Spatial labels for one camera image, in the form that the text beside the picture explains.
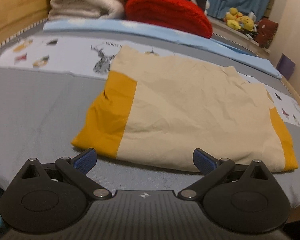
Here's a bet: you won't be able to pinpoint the beige and mustard hooded jacket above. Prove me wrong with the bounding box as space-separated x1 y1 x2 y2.
71 46 299 173

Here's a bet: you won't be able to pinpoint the grey printed bed sheet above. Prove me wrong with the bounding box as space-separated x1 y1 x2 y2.
0 31 300 207

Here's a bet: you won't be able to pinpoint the purple box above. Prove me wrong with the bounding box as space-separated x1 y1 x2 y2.
276 54 295 80

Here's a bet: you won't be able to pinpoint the light blue folded sheet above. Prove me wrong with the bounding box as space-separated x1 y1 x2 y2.
43 19 282 79

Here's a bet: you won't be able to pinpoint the dark red plush cushion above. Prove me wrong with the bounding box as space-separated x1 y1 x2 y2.
254 18 279 49

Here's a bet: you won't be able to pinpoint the yellow plush toys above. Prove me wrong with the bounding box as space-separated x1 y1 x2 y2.
224 7 257 33

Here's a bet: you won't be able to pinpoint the red folded blanket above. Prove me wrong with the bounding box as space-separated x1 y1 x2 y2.
125 0 213 38

